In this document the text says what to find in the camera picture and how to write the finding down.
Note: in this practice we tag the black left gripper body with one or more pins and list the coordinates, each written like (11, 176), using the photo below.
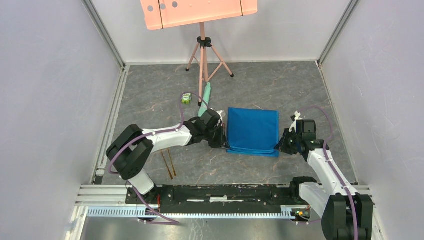
(215, 137)

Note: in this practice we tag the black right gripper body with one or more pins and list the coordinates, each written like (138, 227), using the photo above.
(288, 144)

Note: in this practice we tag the blue cloth napkin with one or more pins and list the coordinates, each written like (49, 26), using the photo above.
(253, 132)

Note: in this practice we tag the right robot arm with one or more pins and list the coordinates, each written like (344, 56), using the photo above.
(345, 214)

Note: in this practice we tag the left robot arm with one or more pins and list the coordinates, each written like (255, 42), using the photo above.
(129, 153)

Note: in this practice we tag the mint green flashlight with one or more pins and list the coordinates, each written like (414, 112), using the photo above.
(206, 97)

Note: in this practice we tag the green owl toy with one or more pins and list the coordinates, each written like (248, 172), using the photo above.
(186, 98)

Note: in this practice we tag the gold fork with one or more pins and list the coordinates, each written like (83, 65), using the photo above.
(166, 164)

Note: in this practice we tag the pink music stand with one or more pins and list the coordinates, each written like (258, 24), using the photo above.
(163, 14)

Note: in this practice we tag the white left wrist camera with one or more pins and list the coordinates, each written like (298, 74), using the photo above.
(222, 115)

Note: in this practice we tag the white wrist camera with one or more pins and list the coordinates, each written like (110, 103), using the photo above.
(222, 115)
(296, 117)

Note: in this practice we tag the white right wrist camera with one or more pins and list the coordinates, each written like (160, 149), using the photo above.
(296, 117)

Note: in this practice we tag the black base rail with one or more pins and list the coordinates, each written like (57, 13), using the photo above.
(224, 199)

